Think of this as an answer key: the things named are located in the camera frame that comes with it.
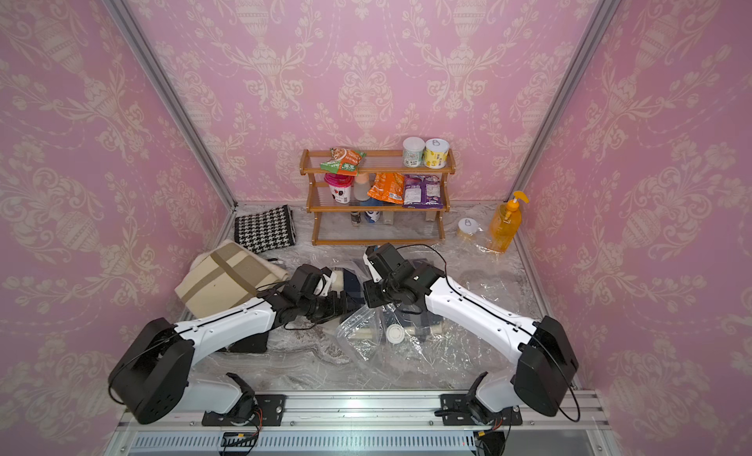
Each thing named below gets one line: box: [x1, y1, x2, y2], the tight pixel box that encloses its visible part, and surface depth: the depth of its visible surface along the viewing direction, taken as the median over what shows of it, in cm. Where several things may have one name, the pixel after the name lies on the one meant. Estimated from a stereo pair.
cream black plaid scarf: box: [344, 321, 444, 341], surface depth 84 cm
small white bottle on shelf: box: [353, 172, 372, 202], surface depth 101 cm
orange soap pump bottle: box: [488, 190, 530, 255], surface depth 97 cm
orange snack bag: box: [367, 172, 405, 205], surface depth 102 cm
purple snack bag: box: [403, 174, 444, 210], surface depth 102 cm
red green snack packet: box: [319, 147, 368, 177], surface depth 89 cm
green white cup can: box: [402, 136, 426, 169], surface depth 91 cm
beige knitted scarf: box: [175, 241, 238, 291], surface depth 94 cm
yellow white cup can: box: [423, 137, 451, 170], surface depth 91 cm
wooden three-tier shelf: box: [299, 148, 457, 246], surface depth 104 cm
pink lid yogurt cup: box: [324, 172, 356, 205], surface depth 96 cm
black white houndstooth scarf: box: [234, 204, 297, 255], surface depth 108 cm
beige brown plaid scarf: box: [174, 239, 289, 319], surface depth 94 cm
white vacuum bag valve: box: [385, 323, 406, 344], surface depth 85 cm
